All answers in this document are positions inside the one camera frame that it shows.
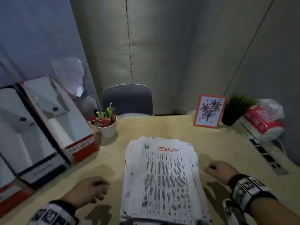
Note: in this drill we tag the bunch of coloured markers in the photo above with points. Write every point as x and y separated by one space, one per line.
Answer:
105 117

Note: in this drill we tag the grey desk socket strip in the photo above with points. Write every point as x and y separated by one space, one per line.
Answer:
267 159

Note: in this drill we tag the grey chair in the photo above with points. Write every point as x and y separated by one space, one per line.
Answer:
127 100

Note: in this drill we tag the white pen cup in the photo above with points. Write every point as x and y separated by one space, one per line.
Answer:
107 131

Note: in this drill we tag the green plant in black pot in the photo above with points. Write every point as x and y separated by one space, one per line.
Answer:
230 117

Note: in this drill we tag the orange framed flower drawing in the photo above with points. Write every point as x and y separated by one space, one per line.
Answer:
208 112

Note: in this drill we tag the unsorted paper pile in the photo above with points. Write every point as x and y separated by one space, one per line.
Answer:
164 180

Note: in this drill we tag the small white container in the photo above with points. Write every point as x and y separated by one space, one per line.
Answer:
191 112

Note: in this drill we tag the red white paper towel pack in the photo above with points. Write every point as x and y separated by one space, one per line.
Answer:
262 121

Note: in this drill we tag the black right wristband with markers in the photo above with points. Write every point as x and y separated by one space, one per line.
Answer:
250 189

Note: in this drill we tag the person's right hand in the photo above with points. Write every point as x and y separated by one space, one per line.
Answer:
222 172

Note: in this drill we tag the clear plastic bag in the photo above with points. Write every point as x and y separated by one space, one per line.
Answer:
274 107

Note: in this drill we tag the black admin file box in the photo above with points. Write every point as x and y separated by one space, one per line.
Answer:
14 142

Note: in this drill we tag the person's left hand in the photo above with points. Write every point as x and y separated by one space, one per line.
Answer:
86 189

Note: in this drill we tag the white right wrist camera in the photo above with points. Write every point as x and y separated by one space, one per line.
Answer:
230 213

